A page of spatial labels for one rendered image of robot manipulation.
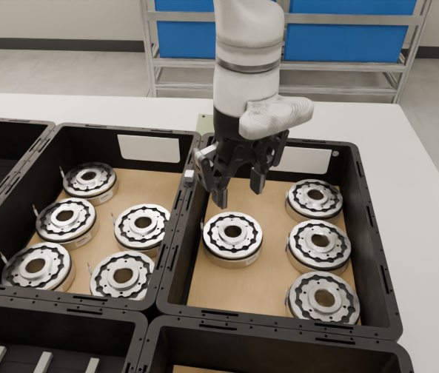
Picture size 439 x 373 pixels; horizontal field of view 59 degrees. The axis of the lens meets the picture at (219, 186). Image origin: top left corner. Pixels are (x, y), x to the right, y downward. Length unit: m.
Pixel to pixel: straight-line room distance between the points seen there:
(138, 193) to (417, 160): 0.78
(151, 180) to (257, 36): 0.49
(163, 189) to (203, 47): 1.87
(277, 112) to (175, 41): 2.21
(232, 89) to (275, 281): 0.34
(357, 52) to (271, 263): 2.15
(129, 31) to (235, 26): 3.21
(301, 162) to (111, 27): 3.00
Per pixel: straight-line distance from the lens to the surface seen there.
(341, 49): 2.66
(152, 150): 0.81
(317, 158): 0.78
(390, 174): 1.12
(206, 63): 2.62
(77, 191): 0.79
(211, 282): 0.64
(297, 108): 0.42
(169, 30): 2.58
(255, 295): 0.63
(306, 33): 2.58
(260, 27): 0.40
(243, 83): 0.42
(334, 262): 0.65
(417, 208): 1.05
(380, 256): 0.59
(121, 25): 3.60
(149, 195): 0.79
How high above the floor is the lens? 1.36
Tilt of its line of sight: 42 degrees down
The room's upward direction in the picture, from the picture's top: straight up
